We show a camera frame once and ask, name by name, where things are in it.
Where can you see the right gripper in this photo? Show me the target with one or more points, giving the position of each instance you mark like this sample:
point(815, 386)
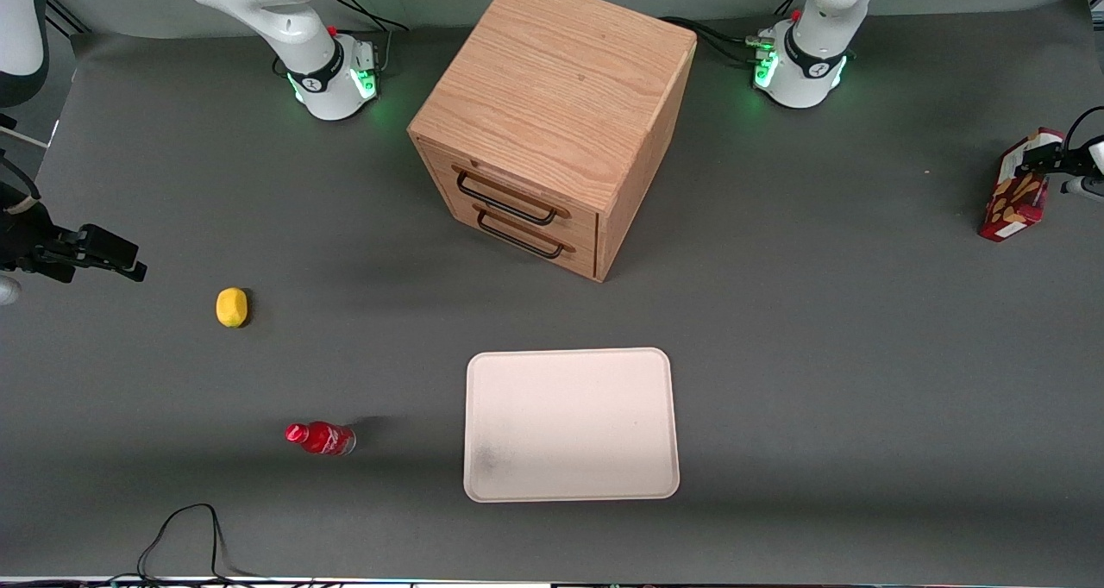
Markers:
point(34, 245)

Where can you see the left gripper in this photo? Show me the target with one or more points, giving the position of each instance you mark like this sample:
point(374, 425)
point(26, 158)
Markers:
point(1045, 162)

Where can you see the red cookie box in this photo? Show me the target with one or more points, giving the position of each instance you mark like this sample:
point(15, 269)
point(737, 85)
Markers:
point(1013, 200)

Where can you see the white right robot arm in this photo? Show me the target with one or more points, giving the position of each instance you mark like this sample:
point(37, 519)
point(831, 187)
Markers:
point(293, 28)

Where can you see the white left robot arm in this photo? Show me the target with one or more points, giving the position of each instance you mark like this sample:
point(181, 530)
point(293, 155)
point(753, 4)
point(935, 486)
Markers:
point(815, 62)

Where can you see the beige rectangular plastic tray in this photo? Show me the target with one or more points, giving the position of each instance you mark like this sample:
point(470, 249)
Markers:
point(569, 424)

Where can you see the yellow lemon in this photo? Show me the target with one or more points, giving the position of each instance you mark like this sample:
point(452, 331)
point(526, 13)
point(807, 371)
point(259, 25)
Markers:
point(231, 307)

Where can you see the red soda bottle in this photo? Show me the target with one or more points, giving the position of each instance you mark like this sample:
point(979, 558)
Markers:
point(323, 438)

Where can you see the dark grey table mat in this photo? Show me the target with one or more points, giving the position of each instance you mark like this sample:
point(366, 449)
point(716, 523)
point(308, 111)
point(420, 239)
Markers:
point(388, 329)

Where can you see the oak wooden drawer cabinet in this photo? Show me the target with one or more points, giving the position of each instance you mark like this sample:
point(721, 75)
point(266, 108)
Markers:
point(552, 88)

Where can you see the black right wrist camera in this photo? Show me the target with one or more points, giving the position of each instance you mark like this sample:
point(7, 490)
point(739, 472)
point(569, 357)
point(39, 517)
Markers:
point(21, 230)

